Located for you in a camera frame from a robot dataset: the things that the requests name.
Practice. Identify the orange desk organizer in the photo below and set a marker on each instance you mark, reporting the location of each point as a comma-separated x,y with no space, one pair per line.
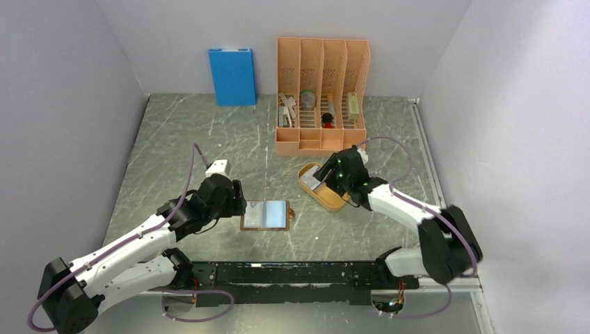
336,66

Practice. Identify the yellow oval tray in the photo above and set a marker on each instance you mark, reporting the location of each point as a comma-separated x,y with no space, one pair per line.
326,197

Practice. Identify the orange glue stick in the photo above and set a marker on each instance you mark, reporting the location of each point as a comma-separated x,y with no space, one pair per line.
331,104

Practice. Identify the brown leather card holder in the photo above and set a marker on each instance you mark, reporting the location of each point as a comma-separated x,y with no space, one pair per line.
277,216

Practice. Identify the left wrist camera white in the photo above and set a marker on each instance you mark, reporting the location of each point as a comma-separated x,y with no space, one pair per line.
219,166

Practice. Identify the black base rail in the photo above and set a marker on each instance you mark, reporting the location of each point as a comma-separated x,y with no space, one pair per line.
289,282

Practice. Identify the grey round tin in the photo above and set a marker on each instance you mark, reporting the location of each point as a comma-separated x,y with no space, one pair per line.
308,100

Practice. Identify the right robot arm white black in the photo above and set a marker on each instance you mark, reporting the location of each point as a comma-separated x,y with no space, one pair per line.
447,247

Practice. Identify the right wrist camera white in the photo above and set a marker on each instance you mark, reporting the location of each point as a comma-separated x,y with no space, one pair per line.
363,155

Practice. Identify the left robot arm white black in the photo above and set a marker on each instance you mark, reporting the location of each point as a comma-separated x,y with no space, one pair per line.
73,294

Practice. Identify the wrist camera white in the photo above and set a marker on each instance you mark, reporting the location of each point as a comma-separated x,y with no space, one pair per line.
219,166
363,155

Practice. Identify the credit cards stack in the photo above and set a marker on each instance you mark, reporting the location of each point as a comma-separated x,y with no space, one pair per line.
309,180

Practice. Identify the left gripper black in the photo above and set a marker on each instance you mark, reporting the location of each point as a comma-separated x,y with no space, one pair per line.
236,205

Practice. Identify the grey metal clips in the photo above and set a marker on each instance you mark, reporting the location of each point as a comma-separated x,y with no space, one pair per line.
287,110

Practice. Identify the silver VIP credit card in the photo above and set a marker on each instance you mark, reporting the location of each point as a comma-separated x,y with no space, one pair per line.
254,215

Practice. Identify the blue box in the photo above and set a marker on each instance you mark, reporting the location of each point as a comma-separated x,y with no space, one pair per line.
233,76

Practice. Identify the black red small object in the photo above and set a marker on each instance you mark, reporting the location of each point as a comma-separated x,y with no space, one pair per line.
327,120

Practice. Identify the green eraser block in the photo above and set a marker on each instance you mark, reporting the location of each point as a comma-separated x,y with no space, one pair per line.
353,106

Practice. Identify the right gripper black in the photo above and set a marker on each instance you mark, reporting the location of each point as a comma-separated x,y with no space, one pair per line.
330,163

